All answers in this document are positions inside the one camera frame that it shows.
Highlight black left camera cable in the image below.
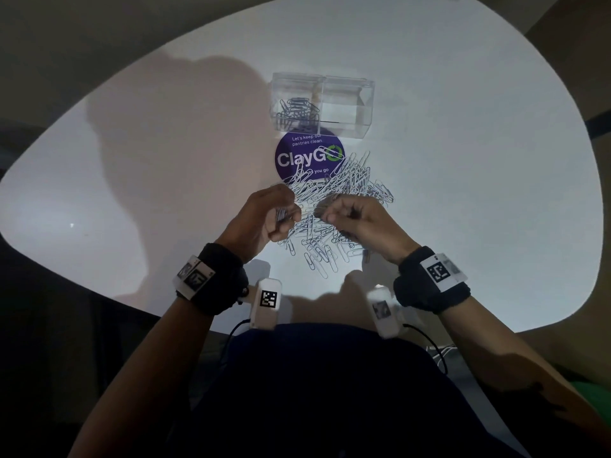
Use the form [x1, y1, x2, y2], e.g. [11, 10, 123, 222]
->
[219, 318, 251, 368]

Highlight clear plastic two-compartment box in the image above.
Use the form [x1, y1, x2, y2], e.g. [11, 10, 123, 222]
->
[269, 72, 376, 139]

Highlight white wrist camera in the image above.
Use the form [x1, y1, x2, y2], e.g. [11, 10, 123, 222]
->
[249, 277, 283, 330]
[366, 286, 407, 339]

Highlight black right wristband with markers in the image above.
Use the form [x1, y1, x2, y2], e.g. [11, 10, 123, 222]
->
[393, 246, 472, 314]

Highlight green object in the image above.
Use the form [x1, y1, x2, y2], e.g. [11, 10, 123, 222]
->
[570, 378, 611, 415]

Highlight black camera cable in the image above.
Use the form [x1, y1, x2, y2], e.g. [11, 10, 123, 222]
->
[403, 323, 449, 375]
[219, 318, 251, 368]

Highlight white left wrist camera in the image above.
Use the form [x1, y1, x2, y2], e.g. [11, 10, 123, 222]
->
[249, 277, 283, 330]

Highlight person's left hand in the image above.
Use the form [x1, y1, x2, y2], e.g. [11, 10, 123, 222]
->
[214, 183, 302, 264]

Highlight black bar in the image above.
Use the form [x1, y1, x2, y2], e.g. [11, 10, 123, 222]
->
[584, 111, 611, 139]

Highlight black wristband with markers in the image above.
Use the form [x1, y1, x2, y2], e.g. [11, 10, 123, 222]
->
[393, 246, 472, 314]
[172, 242, 250, 316]

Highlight pile of mixed paper clips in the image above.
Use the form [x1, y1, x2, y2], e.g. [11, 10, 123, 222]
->
[276, 146, 396, 280]

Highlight round purple sticker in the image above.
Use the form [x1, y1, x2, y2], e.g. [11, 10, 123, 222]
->
[275, 130, 346, 183]

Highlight person's dark blue clothing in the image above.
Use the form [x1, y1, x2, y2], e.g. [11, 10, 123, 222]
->
[190, 324, 521, 458]

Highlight cluster of sorted blue clips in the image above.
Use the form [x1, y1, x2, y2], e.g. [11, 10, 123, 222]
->
[272, 97, 321, 132]

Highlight black right camera cable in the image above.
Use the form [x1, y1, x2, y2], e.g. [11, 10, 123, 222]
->
[403, 323, 449, 375]

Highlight person's right hand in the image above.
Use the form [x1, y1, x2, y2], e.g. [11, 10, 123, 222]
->
[326, 195, 421, 267]

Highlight white cables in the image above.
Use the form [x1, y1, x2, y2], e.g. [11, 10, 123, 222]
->
[425, 344, 458, 364]

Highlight person's right forearm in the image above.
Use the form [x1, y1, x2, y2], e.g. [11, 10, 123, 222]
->
[439, 295, 611, 440]

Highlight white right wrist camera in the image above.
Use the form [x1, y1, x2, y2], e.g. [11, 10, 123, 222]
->
[366, 286, 407, 339]

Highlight black left wristband with markers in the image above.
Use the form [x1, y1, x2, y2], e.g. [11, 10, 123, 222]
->
[172, 242, 250, 316]

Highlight person's left forearm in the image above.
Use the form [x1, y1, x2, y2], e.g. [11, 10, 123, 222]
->
[69, 298, 213, 458]

